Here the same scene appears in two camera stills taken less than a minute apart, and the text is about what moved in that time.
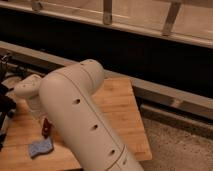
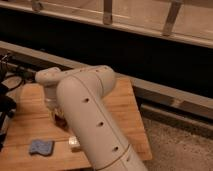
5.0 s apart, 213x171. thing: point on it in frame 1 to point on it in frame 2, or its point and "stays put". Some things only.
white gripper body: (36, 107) to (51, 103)
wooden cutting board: (118, 101) stays put
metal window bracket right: (171, 17) stays put
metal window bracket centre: (107, 12) stays put
